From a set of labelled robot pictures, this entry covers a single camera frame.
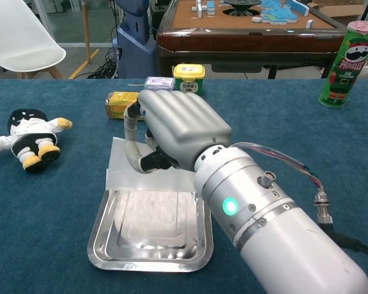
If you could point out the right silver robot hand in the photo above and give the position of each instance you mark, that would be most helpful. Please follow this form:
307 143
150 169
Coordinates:
184 122

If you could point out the white paper sheet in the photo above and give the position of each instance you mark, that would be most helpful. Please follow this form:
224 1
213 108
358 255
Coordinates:
119 174

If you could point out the stainless steel tray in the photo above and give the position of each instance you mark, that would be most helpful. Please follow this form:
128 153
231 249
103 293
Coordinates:
153 232

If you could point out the green jar with yellow lid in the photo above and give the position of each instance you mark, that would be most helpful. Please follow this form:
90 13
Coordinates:
188 82

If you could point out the small clear purple box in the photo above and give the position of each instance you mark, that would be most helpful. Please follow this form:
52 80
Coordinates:
159 83

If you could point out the small white plastic spoon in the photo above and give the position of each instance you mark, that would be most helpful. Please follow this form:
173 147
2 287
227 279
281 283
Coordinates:
136 84

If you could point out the tea bottle with yellow label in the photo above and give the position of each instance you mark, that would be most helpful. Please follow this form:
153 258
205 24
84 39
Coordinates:
119 104

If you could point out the brown mahjong table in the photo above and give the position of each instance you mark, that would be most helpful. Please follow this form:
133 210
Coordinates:
233 39

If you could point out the cluster of standing mahjong tiles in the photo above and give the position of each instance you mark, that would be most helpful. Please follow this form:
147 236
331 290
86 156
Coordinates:
204 7

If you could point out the flat white mahjong tile pair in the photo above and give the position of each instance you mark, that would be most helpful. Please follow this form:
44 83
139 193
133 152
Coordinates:
257 19

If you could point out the black mahjong table centre dial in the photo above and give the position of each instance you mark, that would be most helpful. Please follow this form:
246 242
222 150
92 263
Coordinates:
240 7

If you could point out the orange wooden pole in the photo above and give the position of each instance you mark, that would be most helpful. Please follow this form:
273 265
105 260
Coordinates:
86 30

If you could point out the pile of blue mahjong tiles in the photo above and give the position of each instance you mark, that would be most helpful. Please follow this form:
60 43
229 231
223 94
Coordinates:
276 13

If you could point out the black white yellow plush doll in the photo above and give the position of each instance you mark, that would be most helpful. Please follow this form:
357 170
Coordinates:
30 131

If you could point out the single white mahjong tile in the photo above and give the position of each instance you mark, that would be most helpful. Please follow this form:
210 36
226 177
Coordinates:
310 23

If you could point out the green Pringles can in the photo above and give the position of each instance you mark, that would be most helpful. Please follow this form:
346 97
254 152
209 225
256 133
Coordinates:
340 79

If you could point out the row of blue mahjong tiles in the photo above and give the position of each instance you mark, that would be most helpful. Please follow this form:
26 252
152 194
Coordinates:
299 6

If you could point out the white chair with wooden legs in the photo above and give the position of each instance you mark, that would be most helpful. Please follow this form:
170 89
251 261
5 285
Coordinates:
18 36

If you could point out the cardboard box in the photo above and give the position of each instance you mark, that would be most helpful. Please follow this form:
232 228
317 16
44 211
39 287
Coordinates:
340 9

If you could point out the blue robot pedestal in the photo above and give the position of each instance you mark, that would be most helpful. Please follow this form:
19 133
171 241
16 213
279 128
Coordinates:
135 46

